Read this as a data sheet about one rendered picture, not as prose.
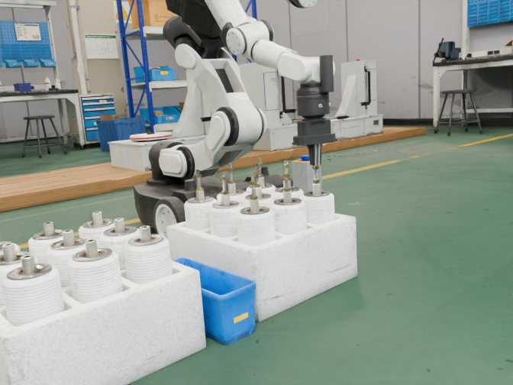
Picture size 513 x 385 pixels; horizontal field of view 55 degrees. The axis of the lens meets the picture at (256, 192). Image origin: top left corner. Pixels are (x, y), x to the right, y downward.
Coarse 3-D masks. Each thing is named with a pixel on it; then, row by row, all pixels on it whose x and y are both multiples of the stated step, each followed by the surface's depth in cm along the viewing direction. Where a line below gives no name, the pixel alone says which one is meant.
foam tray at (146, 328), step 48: (144, 288) 96; (192, 288) 103; (0, 336) 80; (48, 336) 84; (96, 336) 90; (144, 336) 97; (192, 336) 105; (0, 384) 88; (48, 384) 85; (96, 384) 91
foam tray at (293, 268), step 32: (352, 224) 138; (192, 256) 135; (224, 256) 123; (256, 256) 115; (288, 256) 122; (320, 256) 130; (352, 256) 140; (256, 288) 116; (288, 288) 123; (320, 288) 132; (256, 320) 118
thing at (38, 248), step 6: (30, 240) 111; (36, 240) 110; (42, 240) 110; (48, 240) 110; (54, 240) 110; (60, 240) 111; (30, 246) 110; (36, 246) 109; (42, 246) 109; (48, 246) 109; (30, 252) 112; (36, 252) 109; (42, 252) 109; (42, 258) 110
